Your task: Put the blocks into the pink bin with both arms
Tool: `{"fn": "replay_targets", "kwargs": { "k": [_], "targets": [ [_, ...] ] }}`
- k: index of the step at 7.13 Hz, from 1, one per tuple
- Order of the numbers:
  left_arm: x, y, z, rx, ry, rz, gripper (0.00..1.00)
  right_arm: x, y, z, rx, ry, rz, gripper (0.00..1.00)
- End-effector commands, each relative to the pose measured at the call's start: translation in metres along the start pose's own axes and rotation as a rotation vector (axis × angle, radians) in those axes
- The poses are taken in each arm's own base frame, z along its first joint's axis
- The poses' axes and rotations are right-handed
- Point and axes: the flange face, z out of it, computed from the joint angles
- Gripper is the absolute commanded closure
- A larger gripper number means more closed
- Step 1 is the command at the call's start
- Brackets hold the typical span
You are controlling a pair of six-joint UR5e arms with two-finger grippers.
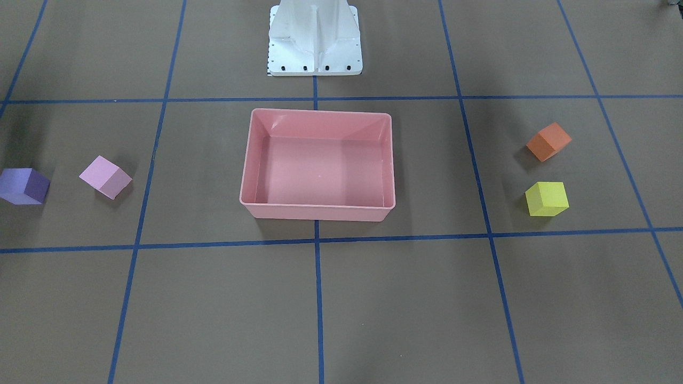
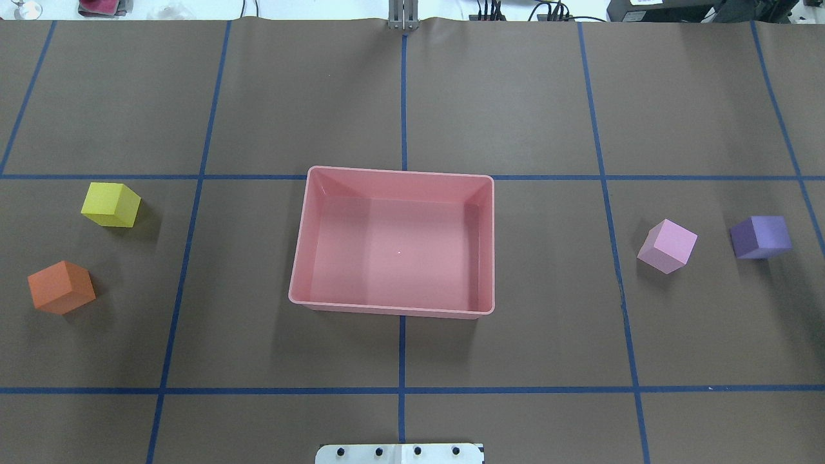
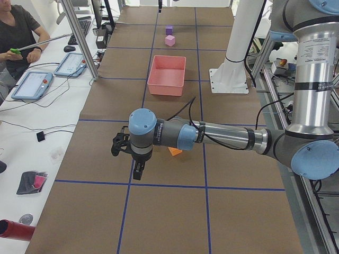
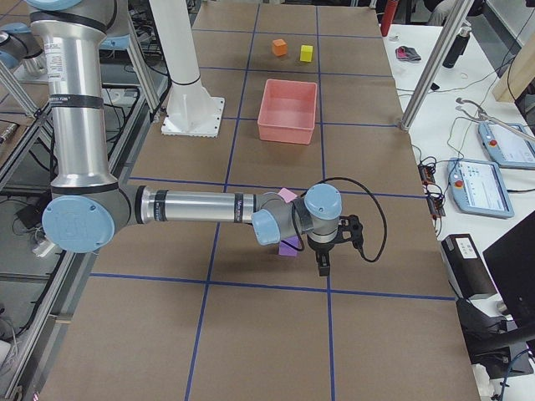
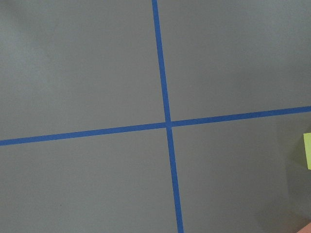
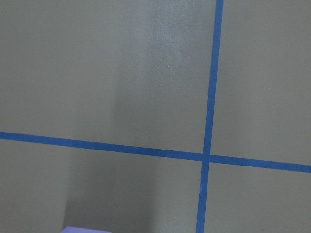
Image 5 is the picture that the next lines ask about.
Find yellow block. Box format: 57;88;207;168
303;133;311;170

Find orange block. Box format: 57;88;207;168
296;223;311;233

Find blue tape line lengthwise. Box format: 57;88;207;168
152;0;184;233

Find blue tape line crosswise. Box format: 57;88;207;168
0;106;311;146

